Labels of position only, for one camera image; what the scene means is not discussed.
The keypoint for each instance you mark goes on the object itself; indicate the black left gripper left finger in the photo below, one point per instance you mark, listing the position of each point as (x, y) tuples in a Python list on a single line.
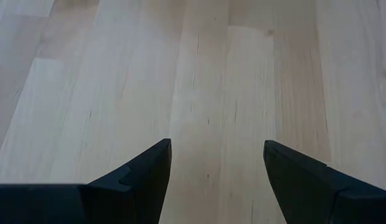
[(118, 202)]

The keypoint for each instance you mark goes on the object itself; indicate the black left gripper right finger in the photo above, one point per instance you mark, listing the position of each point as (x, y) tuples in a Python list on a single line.
[(320, 196)]

